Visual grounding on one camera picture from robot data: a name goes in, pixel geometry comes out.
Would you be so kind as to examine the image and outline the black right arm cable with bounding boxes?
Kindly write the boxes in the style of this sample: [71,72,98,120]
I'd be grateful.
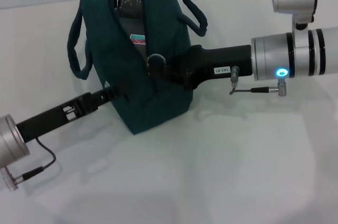
[228,65,289,98]

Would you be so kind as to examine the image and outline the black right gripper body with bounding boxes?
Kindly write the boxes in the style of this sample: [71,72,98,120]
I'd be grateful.
[165,44,254,90]

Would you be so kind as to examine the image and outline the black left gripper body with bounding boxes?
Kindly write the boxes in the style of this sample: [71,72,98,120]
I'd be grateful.
[15,90,117,143]

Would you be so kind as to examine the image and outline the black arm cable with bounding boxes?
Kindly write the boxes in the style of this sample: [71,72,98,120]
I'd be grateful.
[0,137,57,191]
[228,65,289,98]

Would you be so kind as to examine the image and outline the clear plastic food container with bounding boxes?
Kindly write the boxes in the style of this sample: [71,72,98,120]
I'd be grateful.
[118,14,149,62]

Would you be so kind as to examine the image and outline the dark teal fabric lunch bag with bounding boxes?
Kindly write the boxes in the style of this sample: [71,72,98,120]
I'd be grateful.
[67,0,209,136]

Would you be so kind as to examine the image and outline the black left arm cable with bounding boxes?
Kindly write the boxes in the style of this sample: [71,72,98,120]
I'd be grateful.
[0,137,57,191]

